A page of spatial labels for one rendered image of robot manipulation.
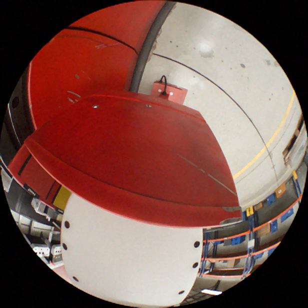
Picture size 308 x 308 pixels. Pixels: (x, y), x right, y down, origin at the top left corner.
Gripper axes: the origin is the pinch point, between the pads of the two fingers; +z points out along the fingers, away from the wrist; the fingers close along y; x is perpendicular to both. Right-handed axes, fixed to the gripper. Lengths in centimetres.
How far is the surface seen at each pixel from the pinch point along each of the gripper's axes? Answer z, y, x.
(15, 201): -39, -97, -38
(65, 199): -6.5, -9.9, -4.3
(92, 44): 17.4, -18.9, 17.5
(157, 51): 76, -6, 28
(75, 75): 13.4, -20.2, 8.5
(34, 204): -17, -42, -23
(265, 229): -152, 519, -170
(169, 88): 61, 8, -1
